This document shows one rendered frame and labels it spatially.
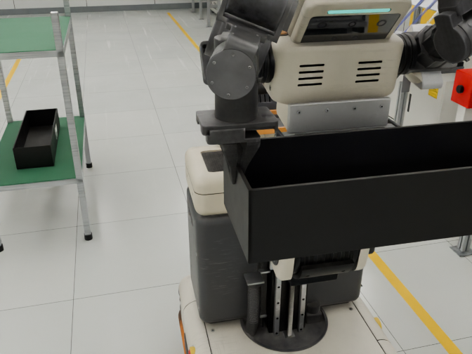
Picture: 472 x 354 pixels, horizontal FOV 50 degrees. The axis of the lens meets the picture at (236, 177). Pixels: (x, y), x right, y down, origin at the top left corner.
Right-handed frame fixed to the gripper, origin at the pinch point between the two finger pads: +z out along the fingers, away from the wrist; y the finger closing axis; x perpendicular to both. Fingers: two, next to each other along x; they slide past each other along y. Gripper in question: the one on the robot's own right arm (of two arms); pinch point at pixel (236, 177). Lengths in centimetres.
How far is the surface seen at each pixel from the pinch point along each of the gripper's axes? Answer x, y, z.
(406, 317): 79, 88, 109
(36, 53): 162, -50, 15
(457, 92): 150, 143, 39
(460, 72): 154, 145, 30
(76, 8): 916, -89, 93
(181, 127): 311, 24, 106
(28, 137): 219, -70, 72
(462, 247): 114, 136, 105
